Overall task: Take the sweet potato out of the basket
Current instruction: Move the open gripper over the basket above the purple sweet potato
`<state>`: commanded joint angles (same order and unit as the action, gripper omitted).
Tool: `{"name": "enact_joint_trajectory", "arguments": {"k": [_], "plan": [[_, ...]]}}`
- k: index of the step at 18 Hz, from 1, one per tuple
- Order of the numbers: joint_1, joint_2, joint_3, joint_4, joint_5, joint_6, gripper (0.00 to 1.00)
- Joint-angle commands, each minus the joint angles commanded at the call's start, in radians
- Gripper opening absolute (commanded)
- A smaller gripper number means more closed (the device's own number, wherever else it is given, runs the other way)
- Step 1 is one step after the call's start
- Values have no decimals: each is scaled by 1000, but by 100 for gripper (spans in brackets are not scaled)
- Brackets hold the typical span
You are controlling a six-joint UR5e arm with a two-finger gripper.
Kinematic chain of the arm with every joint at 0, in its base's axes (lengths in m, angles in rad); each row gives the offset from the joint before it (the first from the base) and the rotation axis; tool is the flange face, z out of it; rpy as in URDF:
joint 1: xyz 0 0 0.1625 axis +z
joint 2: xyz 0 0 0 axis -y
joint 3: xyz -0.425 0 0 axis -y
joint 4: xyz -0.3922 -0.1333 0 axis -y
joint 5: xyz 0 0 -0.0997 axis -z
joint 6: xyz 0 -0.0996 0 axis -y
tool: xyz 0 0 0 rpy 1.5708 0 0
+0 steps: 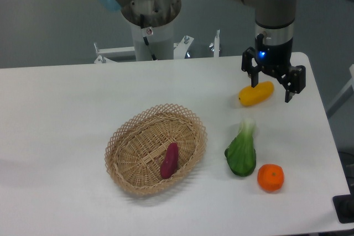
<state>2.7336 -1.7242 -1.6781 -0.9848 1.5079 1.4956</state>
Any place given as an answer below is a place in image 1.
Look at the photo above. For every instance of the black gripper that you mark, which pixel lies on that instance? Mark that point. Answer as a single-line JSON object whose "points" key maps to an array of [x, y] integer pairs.
{"points": [[274, 60]]}

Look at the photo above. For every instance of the purple sweet potato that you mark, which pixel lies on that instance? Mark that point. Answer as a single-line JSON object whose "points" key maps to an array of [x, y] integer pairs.
{"points": [[170, 162]]}

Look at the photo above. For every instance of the woven wicker basket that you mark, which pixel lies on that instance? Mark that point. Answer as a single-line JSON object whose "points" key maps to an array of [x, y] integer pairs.
{"points": [[136, 151]]}

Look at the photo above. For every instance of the yellow mango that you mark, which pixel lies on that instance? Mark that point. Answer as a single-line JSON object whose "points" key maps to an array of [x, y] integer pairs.
{"points": [[250, 96]]}

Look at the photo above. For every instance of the green bok choy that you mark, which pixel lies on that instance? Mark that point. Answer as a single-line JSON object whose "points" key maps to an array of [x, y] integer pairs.
{"points": [[241, 154]]}

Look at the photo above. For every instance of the orange tangerine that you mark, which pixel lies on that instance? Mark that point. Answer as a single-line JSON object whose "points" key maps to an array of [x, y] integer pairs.
{"points": [[270, 177]]}

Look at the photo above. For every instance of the black device at table edge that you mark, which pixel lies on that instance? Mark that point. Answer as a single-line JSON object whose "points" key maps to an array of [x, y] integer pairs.
{"points": [[344, 208]]}

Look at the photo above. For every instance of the white frame at right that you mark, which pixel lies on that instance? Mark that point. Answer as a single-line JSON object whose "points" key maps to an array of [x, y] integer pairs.
{"points": [[344, 94]]}

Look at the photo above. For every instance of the white metal base frame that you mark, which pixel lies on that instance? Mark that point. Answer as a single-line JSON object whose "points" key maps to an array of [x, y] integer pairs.
{"points": [[181, 50]]}

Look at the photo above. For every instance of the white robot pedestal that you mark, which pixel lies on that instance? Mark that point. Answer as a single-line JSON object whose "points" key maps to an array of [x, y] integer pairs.
{"points": [[152, 22]]}

